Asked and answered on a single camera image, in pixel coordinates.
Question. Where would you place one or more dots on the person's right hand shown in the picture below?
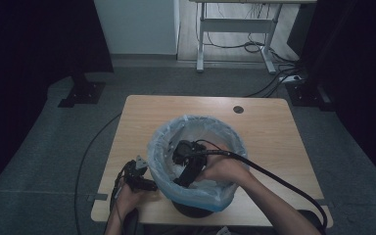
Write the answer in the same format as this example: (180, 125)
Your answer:
(225, 169)

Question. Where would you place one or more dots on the person's left hand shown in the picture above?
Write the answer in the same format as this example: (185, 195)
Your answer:
(129, 199)

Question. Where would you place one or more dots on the black stand base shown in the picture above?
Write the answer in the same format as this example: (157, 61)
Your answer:
(306, 94)
(83, 93)

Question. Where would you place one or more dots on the white power strip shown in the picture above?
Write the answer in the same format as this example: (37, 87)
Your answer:
(291, 78)

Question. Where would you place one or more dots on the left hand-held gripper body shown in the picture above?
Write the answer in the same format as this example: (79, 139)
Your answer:
(132, 173)

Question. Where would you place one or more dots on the grey tape strip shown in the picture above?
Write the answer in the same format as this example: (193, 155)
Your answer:
(96, 197)

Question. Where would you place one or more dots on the dark curtain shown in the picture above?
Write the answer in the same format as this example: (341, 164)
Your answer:
(365, 81)
(19, 65)

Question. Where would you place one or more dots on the white desk frame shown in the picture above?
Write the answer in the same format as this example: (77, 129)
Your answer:
(235, 25)

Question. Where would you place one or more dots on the dark round table grommet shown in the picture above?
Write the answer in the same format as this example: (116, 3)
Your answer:
(238, 109)

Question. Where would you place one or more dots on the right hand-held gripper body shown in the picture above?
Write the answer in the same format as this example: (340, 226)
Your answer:
(187, 153)

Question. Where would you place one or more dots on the translucent plastic trash bag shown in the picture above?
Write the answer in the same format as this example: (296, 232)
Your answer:
(196, 197)

